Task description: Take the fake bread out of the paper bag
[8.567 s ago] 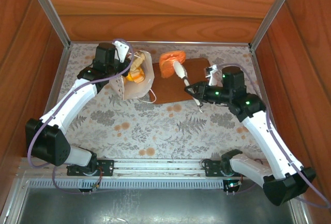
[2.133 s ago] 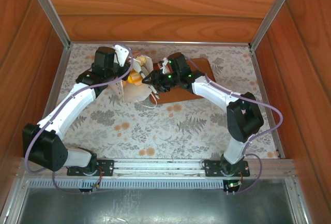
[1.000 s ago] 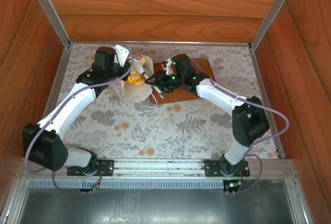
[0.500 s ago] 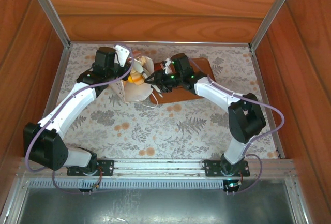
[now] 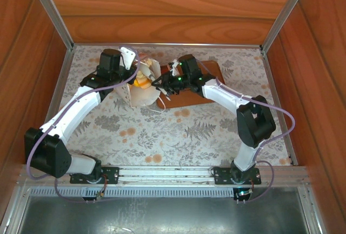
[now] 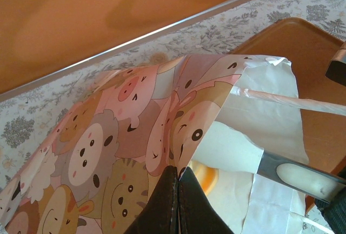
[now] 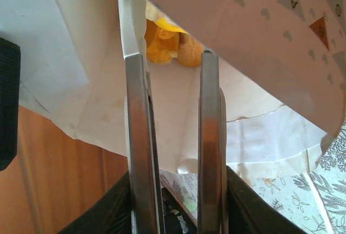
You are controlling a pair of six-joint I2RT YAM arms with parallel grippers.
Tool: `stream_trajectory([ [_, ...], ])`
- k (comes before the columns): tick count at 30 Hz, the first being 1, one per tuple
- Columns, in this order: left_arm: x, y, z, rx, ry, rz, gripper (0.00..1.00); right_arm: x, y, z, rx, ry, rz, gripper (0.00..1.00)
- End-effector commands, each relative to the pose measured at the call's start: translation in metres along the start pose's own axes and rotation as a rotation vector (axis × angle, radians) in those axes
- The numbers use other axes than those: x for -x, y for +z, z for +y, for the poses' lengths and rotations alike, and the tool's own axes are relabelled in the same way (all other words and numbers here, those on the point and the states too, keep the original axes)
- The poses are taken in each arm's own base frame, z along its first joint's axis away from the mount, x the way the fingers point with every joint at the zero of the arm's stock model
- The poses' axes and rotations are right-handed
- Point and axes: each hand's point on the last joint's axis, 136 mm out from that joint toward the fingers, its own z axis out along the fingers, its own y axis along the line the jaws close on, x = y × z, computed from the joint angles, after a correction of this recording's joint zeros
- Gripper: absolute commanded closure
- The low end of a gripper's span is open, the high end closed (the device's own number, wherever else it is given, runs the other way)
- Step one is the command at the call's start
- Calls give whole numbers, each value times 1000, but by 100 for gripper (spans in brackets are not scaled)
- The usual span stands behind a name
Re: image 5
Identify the tan long fake bread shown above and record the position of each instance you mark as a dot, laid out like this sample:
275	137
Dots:
145	84

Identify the cartoon animal paper bag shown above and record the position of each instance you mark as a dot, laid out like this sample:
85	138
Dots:
146	96

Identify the pale fake croissant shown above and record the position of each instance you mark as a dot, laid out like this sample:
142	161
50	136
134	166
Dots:
142	69

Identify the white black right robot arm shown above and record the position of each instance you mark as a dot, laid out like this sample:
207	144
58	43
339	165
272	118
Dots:
224	93

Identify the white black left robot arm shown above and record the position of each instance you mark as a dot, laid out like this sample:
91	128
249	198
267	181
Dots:
81	104

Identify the brown wooden cutting board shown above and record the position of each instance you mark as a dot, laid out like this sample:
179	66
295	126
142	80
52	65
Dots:
189	100

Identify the floral fern tablecloth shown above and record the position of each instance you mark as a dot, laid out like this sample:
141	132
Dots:
162	136

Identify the shiny metal sheet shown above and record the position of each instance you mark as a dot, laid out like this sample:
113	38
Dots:
162	215

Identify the circuit board with green light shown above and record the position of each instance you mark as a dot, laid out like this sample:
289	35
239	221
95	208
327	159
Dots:
243	193

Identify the aluminium table edge rail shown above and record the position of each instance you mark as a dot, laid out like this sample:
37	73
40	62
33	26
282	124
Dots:
162	45
278	104

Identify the aluminium frame post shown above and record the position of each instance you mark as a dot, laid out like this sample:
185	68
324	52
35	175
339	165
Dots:
51	9
286	12

